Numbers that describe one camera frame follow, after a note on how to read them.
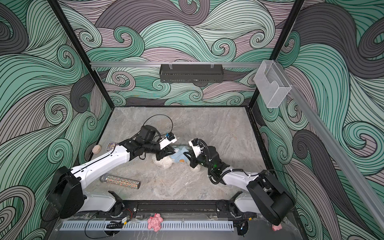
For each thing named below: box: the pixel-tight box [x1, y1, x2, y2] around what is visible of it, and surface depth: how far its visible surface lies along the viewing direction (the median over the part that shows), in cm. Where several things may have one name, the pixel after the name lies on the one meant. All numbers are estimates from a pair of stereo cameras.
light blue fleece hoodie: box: [170, 145, 191, 163], surface depth 81 cm
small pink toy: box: [271, 223, 283, 232], surface depth 68 cm
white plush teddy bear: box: [152, 155, 201, 172], surface depth 83 cm
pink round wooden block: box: [92, 144, 102, 155], surface depth 95 cm
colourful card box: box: [105, 142, 116, 152], surface depth 97 cm
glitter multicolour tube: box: [99, 174, 141, 190], surface depth 81 cm
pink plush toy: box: [147, 213, 164, 232], surface depth 69 cm
